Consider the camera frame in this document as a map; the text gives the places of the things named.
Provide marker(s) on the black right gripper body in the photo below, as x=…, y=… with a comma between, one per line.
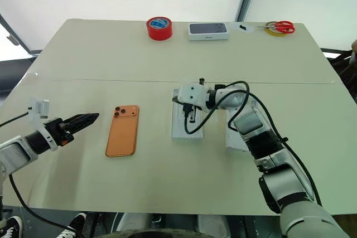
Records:
x=191, y=109

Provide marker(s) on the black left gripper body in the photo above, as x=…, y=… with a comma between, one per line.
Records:
x=57, y=133

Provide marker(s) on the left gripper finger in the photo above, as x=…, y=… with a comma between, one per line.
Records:
x=83, y=117
x=79, y=125

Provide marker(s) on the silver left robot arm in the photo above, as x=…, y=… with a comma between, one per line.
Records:
x=15, y=150

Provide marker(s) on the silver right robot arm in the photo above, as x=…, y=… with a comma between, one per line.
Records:
x=267, y=143

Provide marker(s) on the white phone box base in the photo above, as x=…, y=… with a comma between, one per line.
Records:
x=178, y=129

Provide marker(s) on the white phone box lid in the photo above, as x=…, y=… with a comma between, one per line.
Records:
x=232, y=140

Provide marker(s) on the phone box with dark print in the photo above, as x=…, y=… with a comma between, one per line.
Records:
x=208, y=31

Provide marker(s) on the orange smartphone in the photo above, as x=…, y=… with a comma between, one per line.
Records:
x=121, y=131

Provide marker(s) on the red tape roll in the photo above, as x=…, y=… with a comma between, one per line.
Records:
x=159, y=28

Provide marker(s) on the black white sneaker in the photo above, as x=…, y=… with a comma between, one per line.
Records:
x=73, y=225
x=11, y=227

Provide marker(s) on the white round paper disc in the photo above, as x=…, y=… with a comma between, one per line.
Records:
x=235, y=27

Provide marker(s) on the small black piece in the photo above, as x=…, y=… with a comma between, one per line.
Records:
x=243, y=27

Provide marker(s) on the yellow tape roll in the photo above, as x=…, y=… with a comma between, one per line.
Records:
x=274, y=32

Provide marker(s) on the bystander in dark clothes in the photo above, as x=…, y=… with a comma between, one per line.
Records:
x=344, y=65

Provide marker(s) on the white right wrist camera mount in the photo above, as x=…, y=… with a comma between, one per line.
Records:
x=192, y=94

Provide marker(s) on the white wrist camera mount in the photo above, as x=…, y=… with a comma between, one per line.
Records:
x=39, y=111
x=192, y=94

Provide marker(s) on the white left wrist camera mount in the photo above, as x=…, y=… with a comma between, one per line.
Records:
x=39, y=111

